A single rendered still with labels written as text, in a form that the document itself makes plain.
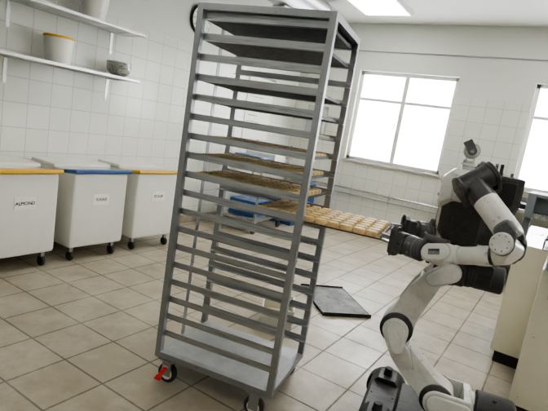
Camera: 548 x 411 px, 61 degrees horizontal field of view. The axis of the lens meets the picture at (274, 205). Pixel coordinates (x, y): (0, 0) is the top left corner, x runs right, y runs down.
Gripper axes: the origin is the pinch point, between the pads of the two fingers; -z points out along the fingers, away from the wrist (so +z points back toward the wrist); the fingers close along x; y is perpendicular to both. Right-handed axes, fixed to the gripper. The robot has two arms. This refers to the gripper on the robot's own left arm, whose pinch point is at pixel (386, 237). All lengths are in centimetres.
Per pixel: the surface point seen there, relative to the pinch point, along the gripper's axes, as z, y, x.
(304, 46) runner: -39, 28, 72
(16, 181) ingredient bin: -243, 94, -28
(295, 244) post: -27.3, 25.0, -10.1
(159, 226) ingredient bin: -289, -39, -74
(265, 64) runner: -53, 36, 63
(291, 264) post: -27.5, 25.2, -19.4
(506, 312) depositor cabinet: -9, -160, -59
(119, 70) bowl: -319, 4, 65
